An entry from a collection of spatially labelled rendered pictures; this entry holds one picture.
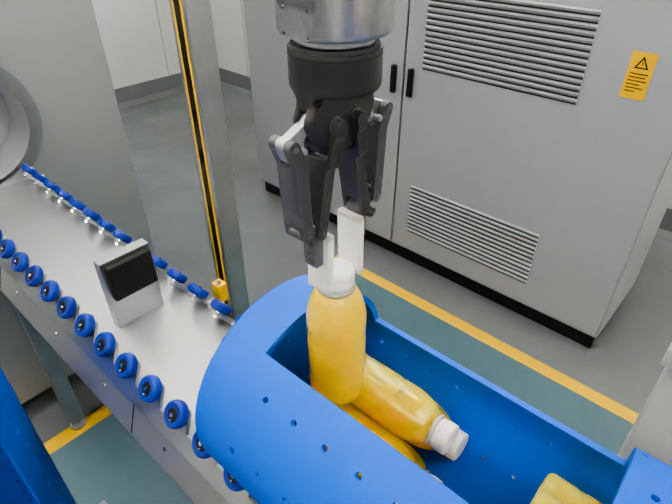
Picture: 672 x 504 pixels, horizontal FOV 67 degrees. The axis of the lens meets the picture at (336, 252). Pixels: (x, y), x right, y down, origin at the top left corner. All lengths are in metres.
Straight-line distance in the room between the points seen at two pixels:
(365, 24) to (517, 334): 2.17
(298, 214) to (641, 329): 2.40
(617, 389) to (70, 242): 2.03
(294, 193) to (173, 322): 0.69
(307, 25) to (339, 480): 0.39
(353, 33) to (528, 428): 0.51
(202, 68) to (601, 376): 1.93
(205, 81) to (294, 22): 0.79
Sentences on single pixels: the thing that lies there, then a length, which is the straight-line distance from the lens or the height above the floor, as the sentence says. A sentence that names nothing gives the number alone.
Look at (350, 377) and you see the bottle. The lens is 0.59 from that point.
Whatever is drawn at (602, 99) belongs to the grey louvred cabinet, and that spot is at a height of 1.05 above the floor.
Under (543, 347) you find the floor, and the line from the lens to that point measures 2.44.
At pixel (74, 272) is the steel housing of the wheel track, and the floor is 0.93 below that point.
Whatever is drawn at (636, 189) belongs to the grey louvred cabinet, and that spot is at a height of 0.78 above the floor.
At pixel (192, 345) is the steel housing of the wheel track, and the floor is 0.93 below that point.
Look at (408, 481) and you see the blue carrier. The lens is 0.50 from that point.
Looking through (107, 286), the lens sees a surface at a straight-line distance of 1.04.
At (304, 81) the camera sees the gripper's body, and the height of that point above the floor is 1.51.
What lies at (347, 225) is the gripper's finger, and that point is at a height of 1.36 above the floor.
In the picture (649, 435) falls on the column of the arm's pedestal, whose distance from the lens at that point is 1.19.
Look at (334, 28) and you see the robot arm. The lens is 0.38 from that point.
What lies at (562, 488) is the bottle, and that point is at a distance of 0.62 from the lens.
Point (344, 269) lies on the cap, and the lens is 0.52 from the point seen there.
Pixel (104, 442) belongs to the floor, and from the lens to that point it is 2.14.
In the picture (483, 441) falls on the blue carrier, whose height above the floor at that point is 1.04.
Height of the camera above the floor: 1.63
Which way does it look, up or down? 35 degrees down
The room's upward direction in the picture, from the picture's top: straight up
